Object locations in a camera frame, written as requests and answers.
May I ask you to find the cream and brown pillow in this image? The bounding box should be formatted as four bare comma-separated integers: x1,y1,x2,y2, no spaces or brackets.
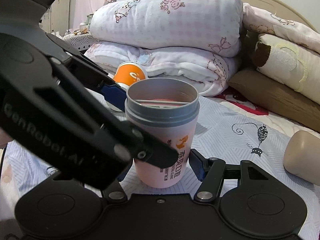
252,33,320,98

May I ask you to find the beige cup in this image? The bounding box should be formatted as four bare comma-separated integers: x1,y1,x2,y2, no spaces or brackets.
283,130,320,182

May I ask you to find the bedside table with patterned cloth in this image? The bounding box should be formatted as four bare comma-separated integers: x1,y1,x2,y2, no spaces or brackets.
50,29,98,56

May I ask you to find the orange and white cup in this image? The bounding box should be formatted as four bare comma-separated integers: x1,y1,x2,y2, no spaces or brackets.
106,61,148,112

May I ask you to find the printed bed sheet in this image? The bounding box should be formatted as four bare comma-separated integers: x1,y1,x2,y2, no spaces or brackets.
0,93,320,207

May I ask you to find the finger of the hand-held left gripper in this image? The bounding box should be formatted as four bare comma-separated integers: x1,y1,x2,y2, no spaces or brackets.
51,35,128,112
100,120,179,169

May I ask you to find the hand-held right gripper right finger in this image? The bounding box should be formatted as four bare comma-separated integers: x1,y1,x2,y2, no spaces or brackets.
189,149,266,202

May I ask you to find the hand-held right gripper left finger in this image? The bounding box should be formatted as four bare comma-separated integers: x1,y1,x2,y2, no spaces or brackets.
100,174,128,202

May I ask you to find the beige cabinet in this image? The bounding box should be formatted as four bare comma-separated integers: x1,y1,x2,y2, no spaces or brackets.
41,0,72,34

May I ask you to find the pink floral folded quilt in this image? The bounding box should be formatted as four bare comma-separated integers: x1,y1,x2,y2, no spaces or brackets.
83,41,242,98
89,0,244,58

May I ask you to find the pink cup with grey rim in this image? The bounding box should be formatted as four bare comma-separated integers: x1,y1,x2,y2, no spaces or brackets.
124,77,200,189

